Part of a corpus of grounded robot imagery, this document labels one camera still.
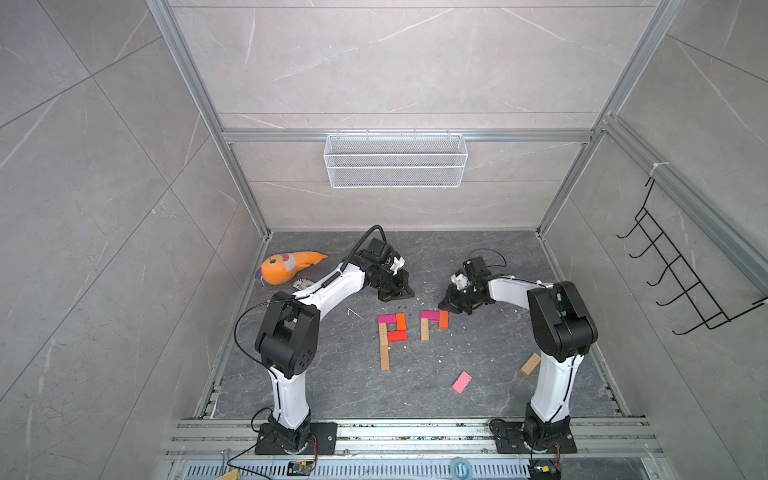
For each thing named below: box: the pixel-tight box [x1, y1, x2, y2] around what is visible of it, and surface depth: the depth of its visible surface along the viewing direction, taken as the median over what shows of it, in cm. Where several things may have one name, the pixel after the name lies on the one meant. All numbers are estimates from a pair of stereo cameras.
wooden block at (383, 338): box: [378, 323, 389, 353], surface depth 91 cm
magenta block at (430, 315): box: [420, 310, 439, 321], surface depth 98 cm
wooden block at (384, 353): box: [380, 336, 390, 371], surface depth 88 cm
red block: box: [387, 330, 408, 343], surface depth 93 cm
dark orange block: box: [439, 310, 449, 330], surface depth 95 cm
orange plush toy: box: [256, 251, 328, 286], surface depth 101 cm
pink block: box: [452, 371, 473, 394], surface depth 83 cm
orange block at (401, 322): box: [397, 313, 407, 331], surface depth 95 cm
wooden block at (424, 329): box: [420, 318, 429, 341], surface depth 92 cm
